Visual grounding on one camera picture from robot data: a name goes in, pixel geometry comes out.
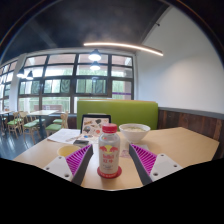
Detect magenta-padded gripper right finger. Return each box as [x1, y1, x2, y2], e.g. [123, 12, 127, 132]
[128, 143, 184, 186]

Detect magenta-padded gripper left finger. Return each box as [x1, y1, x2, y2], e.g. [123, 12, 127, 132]
[43, 143, 95, 186]

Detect green upholstered bench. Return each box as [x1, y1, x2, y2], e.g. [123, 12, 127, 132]
[76, 99, 159, 131]

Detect long curved ceiling light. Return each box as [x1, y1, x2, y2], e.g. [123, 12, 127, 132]
[83, 41, 164, 57]

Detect black-framed tablet with stickers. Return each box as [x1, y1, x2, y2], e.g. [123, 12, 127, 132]
[80, 113, 112, 136]

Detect small dark flat box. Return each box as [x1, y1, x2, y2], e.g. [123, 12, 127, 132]
[72, 139, 90, 148]

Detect cream mug with yellow handle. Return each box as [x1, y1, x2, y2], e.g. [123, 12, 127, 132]
[56, 144, 83, 158]

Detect square wooden pedestal table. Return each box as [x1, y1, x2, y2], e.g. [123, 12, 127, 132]
[28, 109, 59, 134]
[0, 110, 14, 131]

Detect flat round red coaster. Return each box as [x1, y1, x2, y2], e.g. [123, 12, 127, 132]
[96, 165, 123, 180]

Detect group of black pendant lamps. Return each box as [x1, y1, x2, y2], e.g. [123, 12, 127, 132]
[16, 48, 103, 80]

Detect white printed paper sheets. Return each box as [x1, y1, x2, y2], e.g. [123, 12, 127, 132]
[47, 128, 101, 145]

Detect group of green-seated wooden chairs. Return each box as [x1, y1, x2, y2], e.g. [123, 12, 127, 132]
[6, 110, 70, 139]

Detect red-capped clear drink bottle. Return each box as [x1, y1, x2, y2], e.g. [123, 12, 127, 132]
[97, 123, 121, 176]

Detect white ceramic bowl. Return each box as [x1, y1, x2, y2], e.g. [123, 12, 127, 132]
[118, 123, 151, 144]

